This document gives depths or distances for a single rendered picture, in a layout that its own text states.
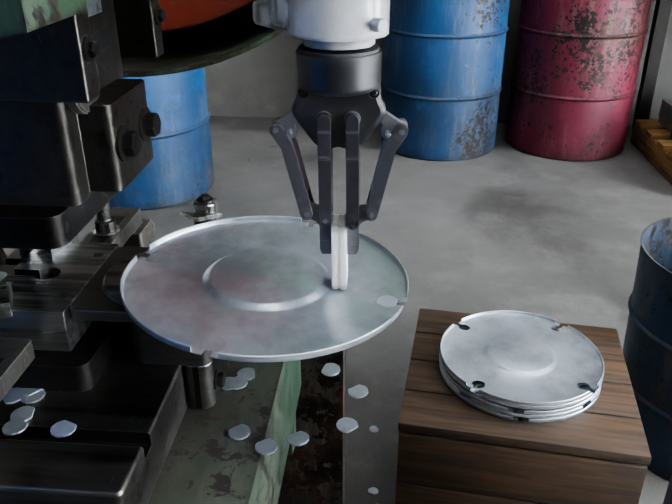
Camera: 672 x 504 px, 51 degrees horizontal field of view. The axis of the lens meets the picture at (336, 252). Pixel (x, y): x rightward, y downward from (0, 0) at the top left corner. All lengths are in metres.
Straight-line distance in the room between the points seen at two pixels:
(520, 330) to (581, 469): 0.30
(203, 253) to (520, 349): 0.74
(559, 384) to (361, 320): 0.68
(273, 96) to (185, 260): 3.37
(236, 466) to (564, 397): 0.69
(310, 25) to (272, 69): 3.48
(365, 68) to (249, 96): 3.53
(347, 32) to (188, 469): 0.43
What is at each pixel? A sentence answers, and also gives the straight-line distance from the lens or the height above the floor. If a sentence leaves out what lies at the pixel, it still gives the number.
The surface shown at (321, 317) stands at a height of 0.78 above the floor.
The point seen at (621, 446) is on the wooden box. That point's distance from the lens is 1.26.
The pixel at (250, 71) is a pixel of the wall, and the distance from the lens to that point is 4.10.
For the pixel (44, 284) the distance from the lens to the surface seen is 0.78.
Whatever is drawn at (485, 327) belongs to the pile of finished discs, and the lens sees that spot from 1.41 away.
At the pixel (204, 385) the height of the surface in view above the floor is 0.68.
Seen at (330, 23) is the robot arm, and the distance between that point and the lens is 0.59.
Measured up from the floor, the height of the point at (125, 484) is 0.70.
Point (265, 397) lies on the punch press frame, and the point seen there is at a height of 0.65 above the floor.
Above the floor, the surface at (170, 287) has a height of 0.79.
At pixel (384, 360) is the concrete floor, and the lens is 1.96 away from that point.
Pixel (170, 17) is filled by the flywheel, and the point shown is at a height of 0.99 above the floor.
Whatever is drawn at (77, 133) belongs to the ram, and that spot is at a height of 0.95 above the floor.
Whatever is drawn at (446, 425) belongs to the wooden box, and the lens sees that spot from 1.22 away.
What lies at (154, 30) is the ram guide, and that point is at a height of 1.02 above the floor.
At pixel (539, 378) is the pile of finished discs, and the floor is 0.39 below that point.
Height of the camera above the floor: 1.14
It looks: 27 degrees down
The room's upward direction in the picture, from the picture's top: straight up
